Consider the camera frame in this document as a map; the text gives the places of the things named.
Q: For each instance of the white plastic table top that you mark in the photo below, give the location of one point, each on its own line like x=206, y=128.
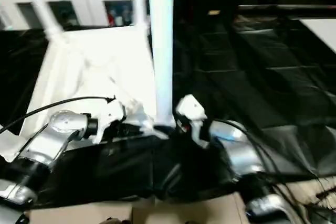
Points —
x=94, y=66

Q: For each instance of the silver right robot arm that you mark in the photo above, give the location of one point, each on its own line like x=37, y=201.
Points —
x=241, y=156

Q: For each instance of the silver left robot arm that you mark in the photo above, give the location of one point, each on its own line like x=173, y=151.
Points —
x=47, y=145

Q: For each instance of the black plastic mat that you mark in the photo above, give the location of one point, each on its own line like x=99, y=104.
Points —
x=262, y=87

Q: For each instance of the small tan tag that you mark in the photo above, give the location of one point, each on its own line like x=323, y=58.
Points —
x=213, y=12

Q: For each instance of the white flat board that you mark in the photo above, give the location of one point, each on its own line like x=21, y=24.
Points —
x=321, y=32

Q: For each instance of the black metal rail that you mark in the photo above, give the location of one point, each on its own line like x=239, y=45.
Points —
x=289, y=8

